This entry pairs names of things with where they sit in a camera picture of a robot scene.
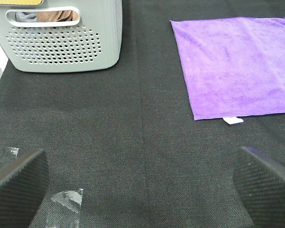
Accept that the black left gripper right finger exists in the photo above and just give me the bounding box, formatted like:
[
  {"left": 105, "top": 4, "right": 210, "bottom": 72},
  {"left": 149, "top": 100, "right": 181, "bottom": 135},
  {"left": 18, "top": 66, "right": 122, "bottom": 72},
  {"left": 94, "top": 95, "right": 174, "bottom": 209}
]
[{"left": 233, "top": 147, "right": 285, "bottom": 228}]

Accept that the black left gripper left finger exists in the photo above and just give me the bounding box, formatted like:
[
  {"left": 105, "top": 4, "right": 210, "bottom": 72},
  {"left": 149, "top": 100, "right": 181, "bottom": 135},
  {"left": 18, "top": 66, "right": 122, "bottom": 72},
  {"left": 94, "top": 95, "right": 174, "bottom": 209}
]
[{"left": 0, "top": 149, "right": 49, "bottom": 228}]

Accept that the purple microfibre towel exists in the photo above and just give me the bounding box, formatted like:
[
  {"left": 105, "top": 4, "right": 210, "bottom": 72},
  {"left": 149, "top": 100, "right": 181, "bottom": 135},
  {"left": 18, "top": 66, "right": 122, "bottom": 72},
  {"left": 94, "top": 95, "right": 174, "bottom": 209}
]
[{"left": 171, "top": 17, "right": 285, "bottom": 120}]

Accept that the small clear tape scrap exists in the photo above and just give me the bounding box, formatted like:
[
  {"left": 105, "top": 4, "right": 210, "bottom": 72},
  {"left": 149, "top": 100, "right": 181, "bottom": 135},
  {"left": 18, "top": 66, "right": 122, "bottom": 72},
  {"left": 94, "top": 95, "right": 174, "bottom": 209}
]
[{"left": 6, "top": 147, "right": 19, "bottom": 157}]

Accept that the clear tape piece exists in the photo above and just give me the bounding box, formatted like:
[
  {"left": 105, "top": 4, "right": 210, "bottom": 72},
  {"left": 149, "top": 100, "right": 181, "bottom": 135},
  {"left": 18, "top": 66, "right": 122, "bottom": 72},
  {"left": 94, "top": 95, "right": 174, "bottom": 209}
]
[{"left": 46, "top": 188, "right": 84, "bottom": 228}]

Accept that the black table cloth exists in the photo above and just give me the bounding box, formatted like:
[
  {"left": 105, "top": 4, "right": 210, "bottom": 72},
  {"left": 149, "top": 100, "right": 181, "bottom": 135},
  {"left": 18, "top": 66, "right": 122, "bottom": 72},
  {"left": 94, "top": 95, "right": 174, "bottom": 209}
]
[{"left": 0, "top": 0, "right": 285, "bottom": 228}]

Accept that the grey perforated laundry basket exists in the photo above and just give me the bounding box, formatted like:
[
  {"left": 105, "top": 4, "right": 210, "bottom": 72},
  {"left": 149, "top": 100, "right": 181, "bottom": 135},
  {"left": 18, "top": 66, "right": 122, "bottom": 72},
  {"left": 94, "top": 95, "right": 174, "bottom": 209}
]
[{"left": 0, "top": 0, "right": 123, "bottom": 73}]

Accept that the grey towel in basket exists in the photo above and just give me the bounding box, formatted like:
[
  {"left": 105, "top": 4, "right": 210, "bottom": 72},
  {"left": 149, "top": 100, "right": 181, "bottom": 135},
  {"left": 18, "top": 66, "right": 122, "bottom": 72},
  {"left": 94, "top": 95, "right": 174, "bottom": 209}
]
[{"left": 15, "top": 11, "right": 37, "bottom": 23}]

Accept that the brown towel in basket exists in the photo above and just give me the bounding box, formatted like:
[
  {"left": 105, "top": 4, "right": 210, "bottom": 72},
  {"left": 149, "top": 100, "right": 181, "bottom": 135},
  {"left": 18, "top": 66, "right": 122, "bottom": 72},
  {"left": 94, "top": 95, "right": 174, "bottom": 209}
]
[{"left": 37, "top": 10, "right": 79, "bottom": 22}]

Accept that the yellow card on basket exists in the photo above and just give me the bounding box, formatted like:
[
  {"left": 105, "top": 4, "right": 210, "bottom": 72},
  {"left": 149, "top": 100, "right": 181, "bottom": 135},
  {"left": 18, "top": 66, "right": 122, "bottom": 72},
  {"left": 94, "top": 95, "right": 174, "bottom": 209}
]
[{"left": 0, "top": 0, "right": 43, "bottom": 5}]

